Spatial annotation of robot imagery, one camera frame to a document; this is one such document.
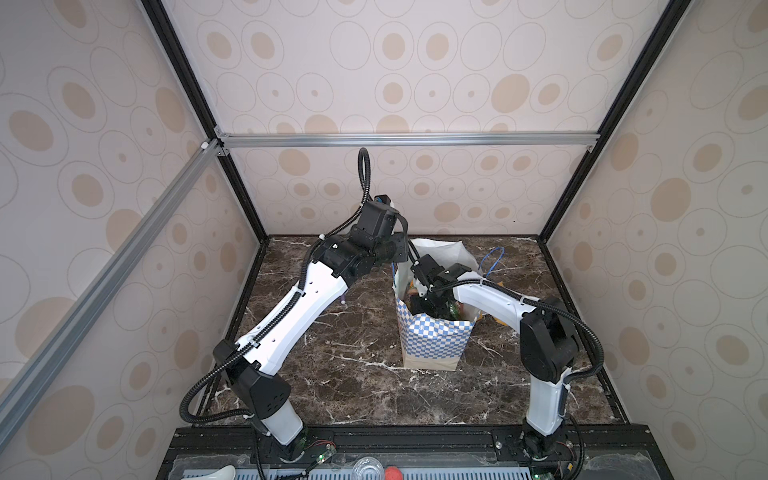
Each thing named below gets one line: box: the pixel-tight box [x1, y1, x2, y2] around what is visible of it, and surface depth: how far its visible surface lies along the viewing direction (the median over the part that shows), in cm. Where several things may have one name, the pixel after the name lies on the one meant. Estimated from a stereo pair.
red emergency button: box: [384, 466, 404, 480], surface depth 69 cm
